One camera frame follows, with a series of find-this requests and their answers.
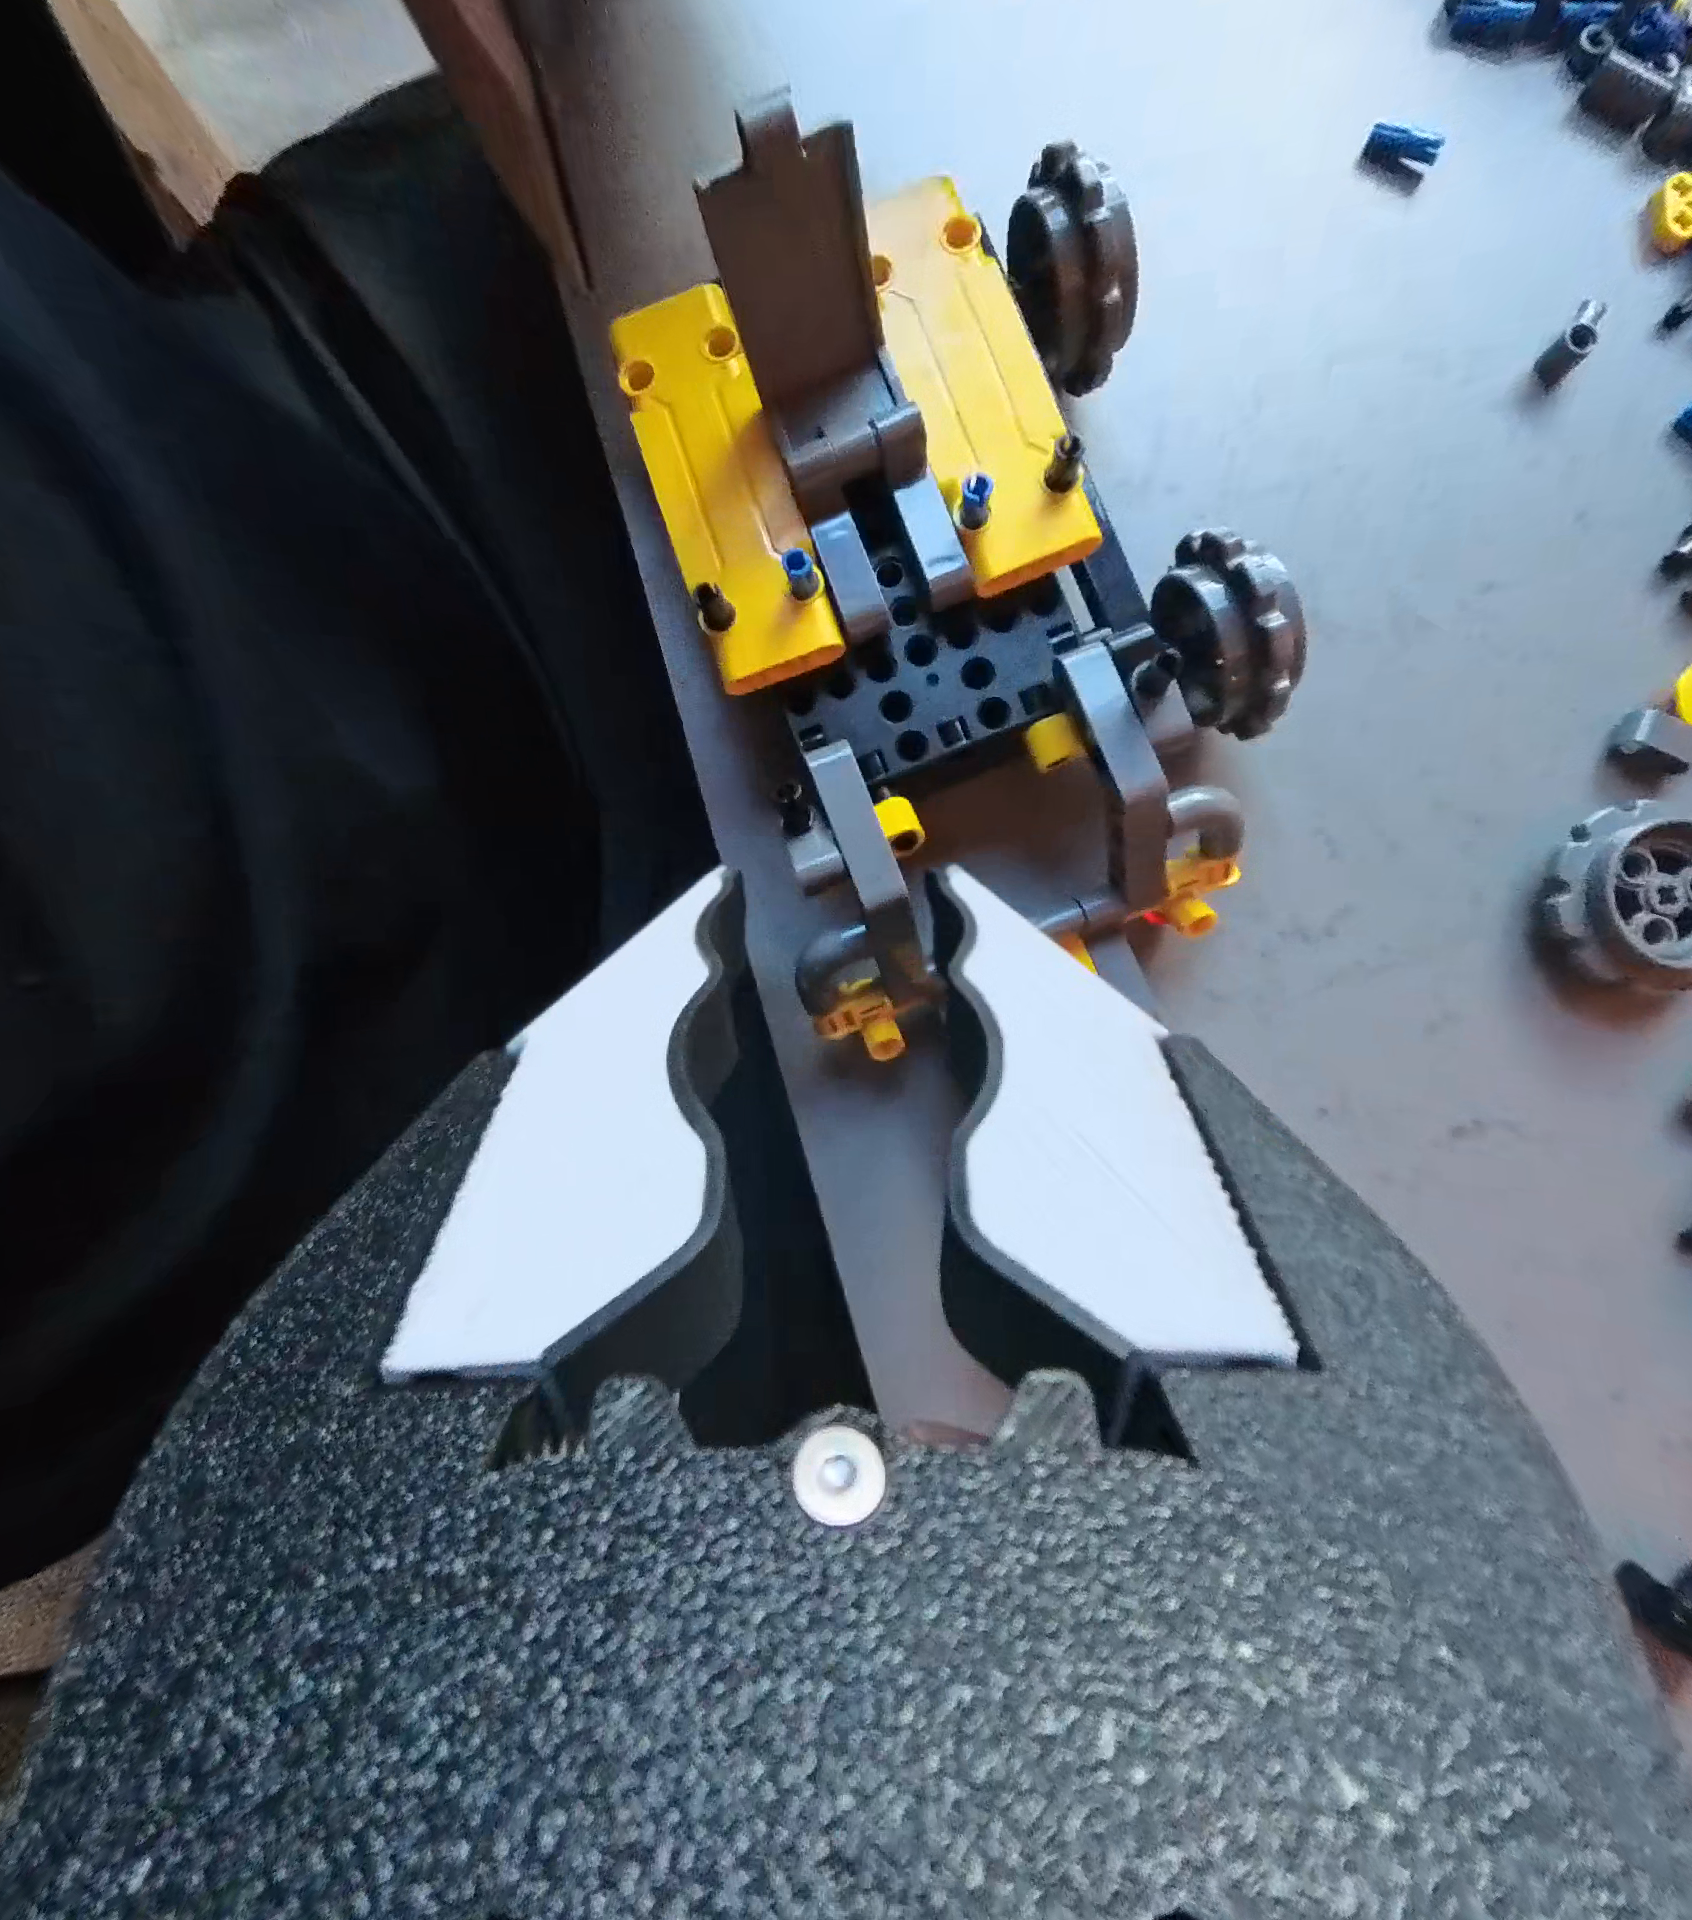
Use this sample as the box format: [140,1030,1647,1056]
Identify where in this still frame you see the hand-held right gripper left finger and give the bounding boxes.
[381,864,750,1426]

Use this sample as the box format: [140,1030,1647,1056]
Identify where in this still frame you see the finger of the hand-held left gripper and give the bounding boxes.
[403,0,594,292]

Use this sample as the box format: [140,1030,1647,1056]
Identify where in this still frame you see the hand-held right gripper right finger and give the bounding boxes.
[927,864,1300,1444]

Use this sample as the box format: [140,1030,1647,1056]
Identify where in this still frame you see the yellow black toy vehicle model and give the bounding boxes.
[609,92,1308,1068]

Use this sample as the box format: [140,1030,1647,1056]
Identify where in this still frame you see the grey wheel hub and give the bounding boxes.
[1527,801,1692,995]

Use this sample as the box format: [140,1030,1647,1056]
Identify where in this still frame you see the grey elbow connector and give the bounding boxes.
[1530,297,1611,389]

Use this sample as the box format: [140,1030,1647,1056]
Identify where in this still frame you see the grey desk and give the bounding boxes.
[509,0,1692,1920]

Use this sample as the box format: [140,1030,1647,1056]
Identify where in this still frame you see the brown wooden table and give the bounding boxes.
[45,0,262,245]

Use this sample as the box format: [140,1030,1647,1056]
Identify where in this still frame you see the person's dark clothed legs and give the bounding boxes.
[0,74,727,1652]

